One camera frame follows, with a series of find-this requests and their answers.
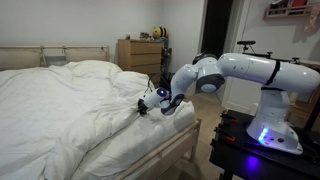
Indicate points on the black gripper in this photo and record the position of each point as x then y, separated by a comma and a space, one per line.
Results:
142, 108

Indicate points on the white duvet blanket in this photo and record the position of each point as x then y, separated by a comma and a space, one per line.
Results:
51, 117

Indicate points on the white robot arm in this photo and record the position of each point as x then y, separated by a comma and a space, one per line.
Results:
276, 80

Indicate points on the wooden chest of drawers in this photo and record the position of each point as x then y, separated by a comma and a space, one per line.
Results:
141, 56

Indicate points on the yellow black bee plush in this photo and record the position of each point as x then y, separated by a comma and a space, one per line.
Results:
160, 32

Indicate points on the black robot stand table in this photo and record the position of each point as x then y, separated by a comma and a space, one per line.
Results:
237, 153

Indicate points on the white door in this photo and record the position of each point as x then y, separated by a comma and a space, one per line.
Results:
236, 26

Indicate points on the light wooden bed frame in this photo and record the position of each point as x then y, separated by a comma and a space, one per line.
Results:
149, 166

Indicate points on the wooden wall shelf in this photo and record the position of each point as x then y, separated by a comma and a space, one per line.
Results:
286, 9

